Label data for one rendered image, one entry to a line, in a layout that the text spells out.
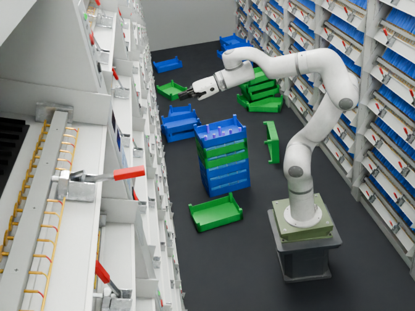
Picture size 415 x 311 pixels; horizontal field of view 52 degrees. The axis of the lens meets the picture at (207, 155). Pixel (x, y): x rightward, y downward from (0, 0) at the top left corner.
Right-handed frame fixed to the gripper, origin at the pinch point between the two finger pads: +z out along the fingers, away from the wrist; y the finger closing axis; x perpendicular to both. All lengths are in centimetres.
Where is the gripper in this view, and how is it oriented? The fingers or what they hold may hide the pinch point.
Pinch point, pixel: (183, 95)
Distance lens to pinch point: 186.2
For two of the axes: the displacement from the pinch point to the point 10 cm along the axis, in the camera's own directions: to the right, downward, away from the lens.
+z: -9.4, 3.5, 0.4
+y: -1.6, -5.2, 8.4
